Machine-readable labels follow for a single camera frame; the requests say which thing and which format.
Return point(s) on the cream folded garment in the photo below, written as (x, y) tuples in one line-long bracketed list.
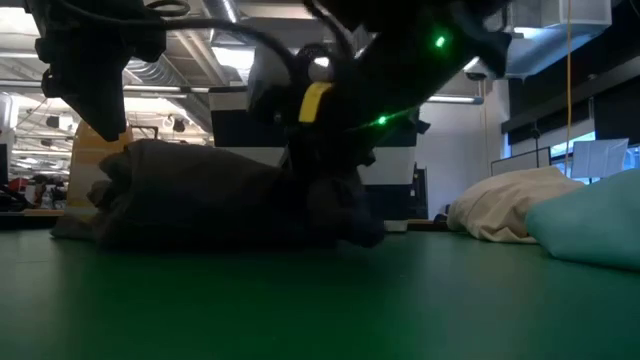
[(500, 205)]

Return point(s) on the orange spray bottle white trigger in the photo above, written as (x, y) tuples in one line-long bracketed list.
[(85, 170)]

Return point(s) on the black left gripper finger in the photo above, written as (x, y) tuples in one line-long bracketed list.
[(102, 117)]

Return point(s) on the white tube light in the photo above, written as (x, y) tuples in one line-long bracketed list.
[(455, 99)]

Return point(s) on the navy white striped laundry basket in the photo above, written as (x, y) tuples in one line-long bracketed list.
[(235, 125)]

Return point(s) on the white partition panel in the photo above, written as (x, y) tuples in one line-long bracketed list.
[(520, 162)]

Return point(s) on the corrugated silver ventilation duct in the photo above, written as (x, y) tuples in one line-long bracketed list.
[(150, 72)]

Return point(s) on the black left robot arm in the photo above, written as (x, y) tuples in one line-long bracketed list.
[(50, 10)]

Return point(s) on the white board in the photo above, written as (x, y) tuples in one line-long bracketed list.
[(600, 159)]

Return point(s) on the black garment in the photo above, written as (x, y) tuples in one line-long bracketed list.
[(200, 200)]

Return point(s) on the black dome camera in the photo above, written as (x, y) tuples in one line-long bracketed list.
[(476, 76)]

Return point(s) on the black background cabinet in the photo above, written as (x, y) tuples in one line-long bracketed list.
[(419, 195)]

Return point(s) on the round silver ventilation duct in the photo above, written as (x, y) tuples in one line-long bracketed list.
[(225, 10)]

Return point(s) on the shiny metal duct hood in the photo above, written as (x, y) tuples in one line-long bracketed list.
[(560, 30)]

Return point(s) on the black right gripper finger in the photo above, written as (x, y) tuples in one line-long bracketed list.
[(360, 155), (307, 155)]

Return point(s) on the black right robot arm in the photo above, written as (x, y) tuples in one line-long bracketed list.
[(425, 60)]

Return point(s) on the teal shorts with white lining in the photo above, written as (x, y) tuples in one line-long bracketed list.
[(590, 225)]

